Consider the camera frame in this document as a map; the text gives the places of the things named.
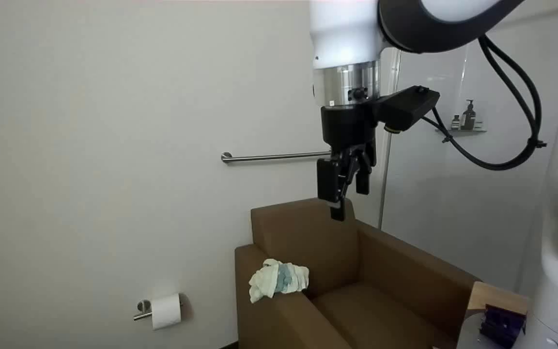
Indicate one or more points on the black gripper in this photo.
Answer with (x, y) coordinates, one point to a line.
(347, 126)

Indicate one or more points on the white and blue towel cloth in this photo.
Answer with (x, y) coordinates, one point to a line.
(279, 278)

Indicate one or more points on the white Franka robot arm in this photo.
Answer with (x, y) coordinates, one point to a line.
(343, 31)

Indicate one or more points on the brown sofa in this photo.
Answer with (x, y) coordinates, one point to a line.
(369, 291)

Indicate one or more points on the soap pump bottle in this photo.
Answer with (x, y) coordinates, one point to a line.
(469, 115)

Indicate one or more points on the light wooden side table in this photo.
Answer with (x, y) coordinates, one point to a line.
(494, 297)

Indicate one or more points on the purple object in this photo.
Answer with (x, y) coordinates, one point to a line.
(502, 322)

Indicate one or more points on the white toilet paper roll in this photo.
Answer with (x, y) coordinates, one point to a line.
(165, 311)

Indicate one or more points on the chrome toilet paper holder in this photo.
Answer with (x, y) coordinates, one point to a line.
(142, 309)

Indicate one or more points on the chrome wall grab bar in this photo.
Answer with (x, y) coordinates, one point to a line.
(272, 157)

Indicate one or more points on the shower wall shelf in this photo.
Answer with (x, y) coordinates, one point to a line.
(463, 128)

